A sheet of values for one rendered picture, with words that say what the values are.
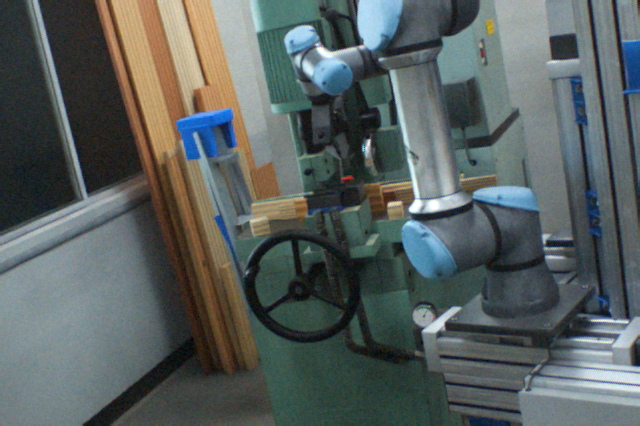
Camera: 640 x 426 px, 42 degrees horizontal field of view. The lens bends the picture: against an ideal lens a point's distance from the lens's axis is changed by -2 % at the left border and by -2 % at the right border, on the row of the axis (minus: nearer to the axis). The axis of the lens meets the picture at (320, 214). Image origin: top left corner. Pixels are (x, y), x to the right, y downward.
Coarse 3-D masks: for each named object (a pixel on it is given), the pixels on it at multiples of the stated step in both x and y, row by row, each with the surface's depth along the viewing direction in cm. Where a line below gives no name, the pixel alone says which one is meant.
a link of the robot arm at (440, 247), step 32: (384, 0) 141; (416, 0) 142; (448, 0) 144; (384, 32) 142; (416, 32) 143; (448, 32) 149; (384, 64) 149; (416, 64) 145; (416, 96) 146; (416, 128) 148; (448, 128) 149; (416, 160) 149; (448, 160) 149; (416, 192) 152; (448, 192) 149; (416, 224) 150; (448, 224) 149; (480, 224) 152; (416, 256) 154; (448, 256) 149; (480, 256) 152
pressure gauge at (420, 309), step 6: (420, 306) 211; (426, 306) 210; (432, 306) 211; (414, 312) 212; (420, 312) 211; (426, 312) 211; (432, 312) 210; (414, 318) 212; (420, 318) 212; (426, 318) 211; (432, 318) 211; (420, 324) 212; (426, 324) 212
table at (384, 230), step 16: (272, 224) 234; (288, 224) 230; (384, 224) 214; (400, 224) 213; (240, 240) 225; (256, 240) 223; (368, 240) 210; (384, 240) 215; (400, 240) 214; (240, 256) 226; (272, 256) 223; (304, 256) 211; (320, 256) 210; (352, 256) 208; (368, 256) 207
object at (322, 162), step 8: (320, 152) 230; (328, 152) 231; (304, 160) 227; (312, 160) 226; (320, 160) 225; (328, 160) 230; (304, 168) 227; (312, 168) 227; (320, 168) 226; (328, 168) 229; (336, 168) 237; (304, 176) 228; (312, 176) 227; (320, 176) 227; (328, 176) 228
